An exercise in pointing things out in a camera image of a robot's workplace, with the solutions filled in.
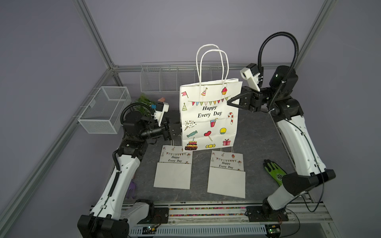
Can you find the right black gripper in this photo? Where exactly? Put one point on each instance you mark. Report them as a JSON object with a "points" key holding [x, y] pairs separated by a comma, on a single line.
{"points": [[249, 98]]}

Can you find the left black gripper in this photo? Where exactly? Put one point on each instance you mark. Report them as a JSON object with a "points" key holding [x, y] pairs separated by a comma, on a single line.
{"points": [[166, 132]]}

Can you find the white party paper bag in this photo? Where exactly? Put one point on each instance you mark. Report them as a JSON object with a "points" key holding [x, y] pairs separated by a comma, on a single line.
{"points": [[226, 174]]}

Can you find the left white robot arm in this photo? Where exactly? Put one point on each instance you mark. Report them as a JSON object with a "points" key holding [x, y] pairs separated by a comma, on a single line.
{"points": [[105, 219]]}

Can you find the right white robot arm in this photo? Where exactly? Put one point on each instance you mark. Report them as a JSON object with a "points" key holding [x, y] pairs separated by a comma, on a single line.
{"points": [[287, 113]]}

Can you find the purple small toy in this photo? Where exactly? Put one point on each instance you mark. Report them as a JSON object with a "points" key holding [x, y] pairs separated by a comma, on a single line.
{"points": [[131, 192]]}

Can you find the green black work glove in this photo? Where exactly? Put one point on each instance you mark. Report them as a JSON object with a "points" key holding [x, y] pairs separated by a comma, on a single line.
{"points": [[275, 171]]}

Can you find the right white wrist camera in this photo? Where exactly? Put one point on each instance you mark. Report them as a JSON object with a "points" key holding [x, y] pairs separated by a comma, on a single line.
{"points": [[252, 75]]}

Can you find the white wire wall shelf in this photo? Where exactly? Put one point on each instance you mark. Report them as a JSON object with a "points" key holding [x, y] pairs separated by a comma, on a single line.
{"points": [[168, 77]]}

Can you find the white wire mesh basket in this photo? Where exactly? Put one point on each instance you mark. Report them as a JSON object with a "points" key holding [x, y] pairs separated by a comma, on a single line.
{"points": [[102, 113]]}

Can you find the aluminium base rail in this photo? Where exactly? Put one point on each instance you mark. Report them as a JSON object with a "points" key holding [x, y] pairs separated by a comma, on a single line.
{"points": [[235, 219]]}

